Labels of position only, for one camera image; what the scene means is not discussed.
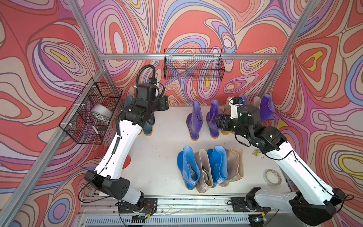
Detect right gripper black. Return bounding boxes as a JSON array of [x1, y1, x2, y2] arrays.
[[213, 114, 252, 141]]

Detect teal rain boot yellow sole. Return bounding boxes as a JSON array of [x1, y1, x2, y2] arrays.
[[124, 95, 134, 109]]

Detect purple rain boot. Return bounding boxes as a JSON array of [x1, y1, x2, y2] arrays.
[[186, 101, 204, 141], [207, 99, 221, 139], [260, 94, 275, 122], [239, 94, 247, 105]]

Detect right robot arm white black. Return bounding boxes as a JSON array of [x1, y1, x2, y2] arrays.
[[215, 104, 354, 227]]

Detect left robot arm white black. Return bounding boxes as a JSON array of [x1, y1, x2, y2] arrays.
[[85, 82, 169, 206]]

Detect beige rain boot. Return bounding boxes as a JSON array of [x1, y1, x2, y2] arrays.
[[252, 96, 261, 109], [195, 149, 213, 194], [221, 96, 234, 135], [220, 146, 244, 187]]

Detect beige rain boot back right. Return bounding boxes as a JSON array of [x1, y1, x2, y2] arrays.
[[252, 96, 261, 109]]

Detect blue rain boot right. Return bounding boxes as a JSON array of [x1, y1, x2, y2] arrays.
[[207, 145, 228, 188]]

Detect blue rain boot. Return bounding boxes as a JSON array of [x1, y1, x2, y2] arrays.
[[207, 145, 228, 188], [177, 146, 201, 190]]

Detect beige rain boot front right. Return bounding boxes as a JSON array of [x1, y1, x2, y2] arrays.
[[220, 146, 244, 187]]

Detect beige rain boot front left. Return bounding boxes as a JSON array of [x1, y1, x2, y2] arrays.
[[195, 149, 213, 194]]

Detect blue rain boot left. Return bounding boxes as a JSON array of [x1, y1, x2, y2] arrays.
[[177, 146, 201, 190]]

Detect yellow paper clips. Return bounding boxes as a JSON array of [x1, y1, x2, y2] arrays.
[[252, 149, 265, 159]]

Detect grey tape roll in basket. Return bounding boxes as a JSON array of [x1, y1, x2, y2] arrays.
[[90, 105, 112, 122]]

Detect white tape roll on table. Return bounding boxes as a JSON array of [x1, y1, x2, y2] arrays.
[[263, 169, 282, 186]]

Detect red round object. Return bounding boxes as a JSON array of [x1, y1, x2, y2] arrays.
[[103, 146, 131, 169]]

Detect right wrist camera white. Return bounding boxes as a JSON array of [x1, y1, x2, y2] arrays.
[[230, 96, 243, 119]]

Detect black wire basket left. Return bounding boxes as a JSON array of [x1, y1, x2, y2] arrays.
[[59, 79, 123, 145]]

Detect black wire basket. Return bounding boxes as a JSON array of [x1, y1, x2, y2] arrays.
[[59, 79, 123, 145], [164, 47, 225, 81]]

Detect black wire basket back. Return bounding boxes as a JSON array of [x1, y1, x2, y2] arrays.
[[164, 47, 225, 81]]

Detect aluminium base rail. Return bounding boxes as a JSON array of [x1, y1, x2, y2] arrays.
[[72, 194, 304, 227]]

